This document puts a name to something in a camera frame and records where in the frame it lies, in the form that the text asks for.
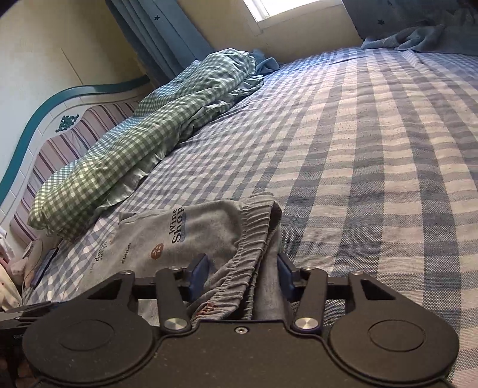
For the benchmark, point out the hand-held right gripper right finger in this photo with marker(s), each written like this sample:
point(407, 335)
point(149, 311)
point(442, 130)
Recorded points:
point(286, 278)

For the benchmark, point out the white floral cloth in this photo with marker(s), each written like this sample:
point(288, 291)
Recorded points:
point(7, 276)

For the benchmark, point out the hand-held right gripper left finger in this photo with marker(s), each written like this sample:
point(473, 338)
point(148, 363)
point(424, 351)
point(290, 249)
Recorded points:
point(198, 278)

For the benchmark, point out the grey printed pants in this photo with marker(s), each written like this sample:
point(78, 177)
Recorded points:
point(209, 227)

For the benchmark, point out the light blue blanket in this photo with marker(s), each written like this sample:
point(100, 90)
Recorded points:
point(422, 41)

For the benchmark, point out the window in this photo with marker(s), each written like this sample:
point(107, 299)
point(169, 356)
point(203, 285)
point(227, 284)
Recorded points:
point(291, 7)

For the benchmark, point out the blue star-print curtain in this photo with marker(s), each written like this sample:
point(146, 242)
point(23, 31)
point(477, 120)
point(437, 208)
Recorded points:
point(410, 15)
point(160, 33)

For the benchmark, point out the striped padded headboard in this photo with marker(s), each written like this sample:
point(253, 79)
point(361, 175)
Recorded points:
point(93, 119)

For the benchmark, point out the green gingham quilt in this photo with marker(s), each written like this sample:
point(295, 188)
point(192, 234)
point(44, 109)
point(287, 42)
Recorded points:
point(123, 149)

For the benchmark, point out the blue checked bed sheet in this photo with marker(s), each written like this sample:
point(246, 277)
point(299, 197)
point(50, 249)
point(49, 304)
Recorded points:
point(373, 168)

